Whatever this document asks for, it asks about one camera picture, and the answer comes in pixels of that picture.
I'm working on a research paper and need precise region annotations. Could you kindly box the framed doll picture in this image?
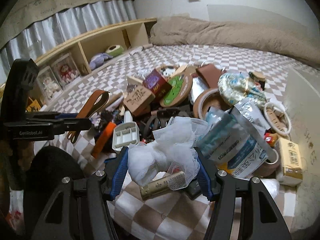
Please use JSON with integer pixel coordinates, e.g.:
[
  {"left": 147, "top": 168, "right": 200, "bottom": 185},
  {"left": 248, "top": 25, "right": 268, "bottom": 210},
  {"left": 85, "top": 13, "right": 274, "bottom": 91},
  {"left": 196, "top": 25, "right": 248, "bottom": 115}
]
[{"left": 50, "top": 53, "right": 80, "bottom": 88}]

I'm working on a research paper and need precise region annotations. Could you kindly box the white mesh gauze wad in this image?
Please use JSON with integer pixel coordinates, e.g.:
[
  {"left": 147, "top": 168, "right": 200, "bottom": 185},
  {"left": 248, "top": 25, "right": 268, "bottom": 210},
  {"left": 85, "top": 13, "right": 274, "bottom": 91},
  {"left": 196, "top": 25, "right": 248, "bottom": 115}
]
[{"left": 127, "top": 116, "right": 209, "bottom": 191}]

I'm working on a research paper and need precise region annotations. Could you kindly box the grey plastic lint roller holder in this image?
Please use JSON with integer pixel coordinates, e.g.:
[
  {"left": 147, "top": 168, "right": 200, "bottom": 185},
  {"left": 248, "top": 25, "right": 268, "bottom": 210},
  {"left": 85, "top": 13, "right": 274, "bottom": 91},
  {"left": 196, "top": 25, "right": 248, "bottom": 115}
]
[{"left": 112, "top": 111, "right": 139, "bottom": 154}]

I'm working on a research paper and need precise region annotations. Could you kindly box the red cigarette box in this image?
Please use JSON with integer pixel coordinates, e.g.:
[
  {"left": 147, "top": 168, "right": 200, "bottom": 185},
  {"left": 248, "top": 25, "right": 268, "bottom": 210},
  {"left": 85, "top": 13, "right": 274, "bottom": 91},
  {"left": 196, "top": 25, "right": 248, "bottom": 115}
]
[{"left": 143, "top": 69, "right": 172, "bottom": 101}]

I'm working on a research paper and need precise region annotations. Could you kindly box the white ring hoop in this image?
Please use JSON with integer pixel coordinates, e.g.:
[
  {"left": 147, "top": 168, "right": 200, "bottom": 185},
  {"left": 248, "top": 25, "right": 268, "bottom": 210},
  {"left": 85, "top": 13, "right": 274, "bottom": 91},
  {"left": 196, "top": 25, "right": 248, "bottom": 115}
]
[{"left": 263, "top": 101, "right": 292, "bottom": 137}]

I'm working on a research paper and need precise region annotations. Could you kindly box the floral fabric pouch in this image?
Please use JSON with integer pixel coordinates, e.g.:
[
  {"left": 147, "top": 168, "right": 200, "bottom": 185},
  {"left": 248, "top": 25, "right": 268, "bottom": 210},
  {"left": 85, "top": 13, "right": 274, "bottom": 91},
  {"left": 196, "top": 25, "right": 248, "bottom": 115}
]
[{"left": 217, "top": 73, "right": 267, "bottom": 109}]

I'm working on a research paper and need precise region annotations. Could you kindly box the blue white mask packet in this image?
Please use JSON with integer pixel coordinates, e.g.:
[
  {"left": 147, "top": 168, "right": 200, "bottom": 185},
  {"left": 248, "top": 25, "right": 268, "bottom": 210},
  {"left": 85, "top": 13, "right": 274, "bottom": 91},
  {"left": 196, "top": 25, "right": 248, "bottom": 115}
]
[{"left": 197, "top": 99, "right": 278, "bottom": 179}]

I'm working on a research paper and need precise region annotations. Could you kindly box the green frog cork coaster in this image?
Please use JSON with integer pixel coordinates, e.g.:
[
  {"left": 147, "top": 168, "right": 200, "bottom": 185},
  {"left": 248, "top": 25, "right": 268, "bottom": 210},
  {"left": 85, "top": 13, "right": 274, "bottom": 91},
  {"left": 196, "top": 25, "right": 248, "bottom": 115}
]
[{"left": 160, "top": 73, "right": 193, "bottom": 108}]

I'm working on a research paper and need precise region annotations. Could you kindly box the green plush toy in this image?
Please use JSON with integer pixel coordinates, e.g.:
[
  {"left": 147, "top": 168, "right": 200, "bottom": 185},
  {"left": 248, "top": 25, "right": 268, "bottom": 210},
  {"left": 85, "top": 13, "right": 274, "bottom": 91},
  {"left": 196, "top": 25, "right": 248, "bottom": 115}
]
[{"left": 105, "top": 44, "right": 124, "bottom": 57}]

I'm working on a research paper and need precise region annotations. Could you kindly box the checkered bed sheet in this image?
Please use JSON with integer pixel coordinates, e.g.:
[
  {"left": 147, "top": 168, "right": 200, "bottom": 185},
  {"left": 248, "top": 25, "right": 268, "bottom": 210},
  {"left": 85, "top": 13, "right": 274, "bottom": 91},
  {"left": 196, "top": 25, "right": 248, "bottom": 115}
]
[{"left": 47, "top": 45, "right": 319, "bottom": 239}]

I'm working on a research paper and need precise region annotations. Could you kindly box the orange flat item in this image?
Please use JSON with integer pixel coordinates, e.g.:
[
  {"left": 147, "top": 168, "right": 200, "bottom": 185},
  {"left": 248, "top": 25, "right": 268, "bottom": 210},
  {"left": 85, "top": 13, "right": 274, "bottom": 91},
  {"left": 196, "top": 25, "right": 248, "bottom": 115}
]
[{"left": 91, "top": 122, "right": 116, "bottom": 159}]

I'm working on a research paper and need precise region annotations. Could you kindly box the grey curtain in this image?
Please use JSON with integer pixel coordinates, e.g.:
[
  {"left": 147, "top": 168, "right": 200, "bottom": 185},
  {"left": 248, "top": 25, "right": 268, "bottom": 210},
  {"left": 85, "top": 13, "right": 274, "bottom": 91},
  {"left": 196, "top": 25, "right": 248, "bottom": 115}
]
[{"left": 1, "top": 0, "right": 136, "bottom": 83}]

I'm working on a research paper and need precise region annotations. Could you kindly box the wooden engraved box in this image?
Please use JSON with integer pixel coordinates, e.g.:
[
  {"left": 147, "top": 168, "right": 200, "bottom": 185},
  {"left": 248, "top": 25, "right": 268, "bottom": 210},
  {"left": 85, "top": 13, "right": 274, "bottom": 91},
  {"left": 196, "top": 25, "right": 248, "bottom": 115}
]
[{"left": 124, "top": 86, "right": 155, "bottom": 116}]

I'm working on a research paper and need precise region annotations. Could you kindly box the brown leather case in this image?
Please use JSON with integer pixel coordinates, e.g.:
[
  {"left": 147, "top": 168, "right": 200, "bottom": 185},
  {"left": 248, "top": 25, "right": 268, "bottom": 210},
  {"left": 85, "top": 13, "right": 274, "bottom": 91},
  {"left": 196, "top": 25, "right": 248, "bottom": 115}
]
[{"left": 67, "top": 89, "right": 110, "bottom": 144}]

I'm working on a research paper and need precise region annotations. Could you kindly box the purple plush toy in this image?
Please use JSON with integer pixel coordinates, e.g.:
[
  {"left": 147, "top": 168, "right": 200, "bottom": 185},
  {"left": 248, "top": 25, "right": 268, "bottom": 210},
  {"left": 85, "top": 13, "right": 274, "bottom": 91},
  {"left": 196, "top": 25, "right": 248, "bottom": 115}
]
[{"left": 89, "top": 53, "right": 113, "bottom": 70}]

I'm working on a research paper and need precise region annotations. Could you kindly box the large tape roll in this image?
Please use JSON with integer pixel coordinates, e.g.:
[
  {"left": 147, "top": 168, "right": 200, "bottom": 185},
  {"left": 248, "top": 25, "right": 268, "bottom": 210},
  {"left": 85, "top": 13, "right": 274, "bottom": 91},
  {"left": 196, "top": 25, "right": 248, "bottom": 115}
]
[{"left": 193, "top": 88, "right": 231, "bottom": 120}]

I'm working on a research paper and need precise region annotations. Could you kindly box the wooden headboard shelf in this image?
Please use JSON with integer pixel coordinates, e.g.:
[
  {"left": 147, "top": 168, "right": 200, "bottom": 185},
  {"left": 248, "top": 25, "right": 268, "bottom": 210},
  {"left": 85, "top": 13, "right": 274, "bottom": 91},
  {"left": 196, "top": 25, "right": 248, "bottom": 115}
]
[{"left": 35, "top": 18, "right": 157, "bottom": 94}]

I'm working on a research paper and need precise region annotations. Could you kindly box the brown tape roll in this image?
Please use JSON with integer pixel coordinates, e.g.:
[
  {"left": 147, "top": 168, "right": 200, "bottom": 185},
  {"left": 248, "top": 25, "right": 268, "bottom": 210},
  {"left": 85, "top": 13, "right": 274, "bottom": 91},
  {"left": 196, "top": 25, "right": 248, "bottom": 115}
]
[{"left": 253, "top": 149, "right": 280, "bottom": 177}]

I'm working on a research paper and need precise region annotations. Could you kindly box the gold cylindrical tube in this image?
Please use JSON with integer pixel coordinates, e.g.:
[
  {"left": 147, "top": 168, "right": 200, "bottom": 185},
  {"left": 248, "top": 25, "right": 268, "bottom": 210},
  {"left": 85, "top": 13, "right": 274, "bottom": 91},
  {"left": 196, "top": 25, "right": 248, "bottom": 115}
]
[{"left": 140, "top": 171, "right": 185, "bottom": 200}]

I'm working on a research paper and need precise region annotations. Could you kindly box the beige small carton box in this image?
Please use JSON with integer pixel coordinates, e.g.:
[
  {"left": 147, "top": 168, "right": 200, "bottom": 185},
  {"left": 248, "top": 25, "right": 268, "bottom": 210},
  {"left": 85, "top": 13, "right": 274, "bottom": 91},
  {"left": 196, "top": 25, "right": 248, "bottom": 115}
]
[{"left": 274, "top": 138, "right": 303, "bottom": 187}]

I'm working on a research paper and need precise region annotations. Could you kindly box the beige duvet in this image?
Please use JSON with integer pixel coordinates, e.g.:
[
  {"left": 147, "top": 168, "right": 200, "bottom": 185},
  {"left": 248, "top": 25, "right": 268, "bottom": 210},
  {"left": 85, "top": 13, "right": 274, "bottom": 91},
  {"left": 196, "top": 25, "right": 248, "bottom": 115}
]
[{"left": 150, "top": 16, "right": 319, "bottom": 69}]

